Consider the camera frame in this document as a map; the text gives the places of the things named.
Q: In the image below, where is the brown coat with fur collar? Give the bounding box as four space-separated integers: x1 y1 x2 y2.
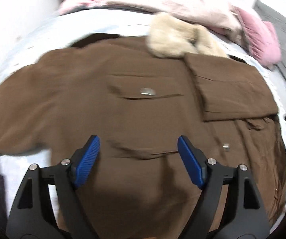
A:
0 14 286 238

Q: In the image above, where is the beige pink padded jacket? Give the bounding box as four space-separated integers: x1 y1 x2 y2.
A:
59 0 242 41

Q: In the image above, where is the white lace bed cloth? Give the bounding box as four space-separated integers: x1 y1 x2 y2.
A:
0 13 286 237

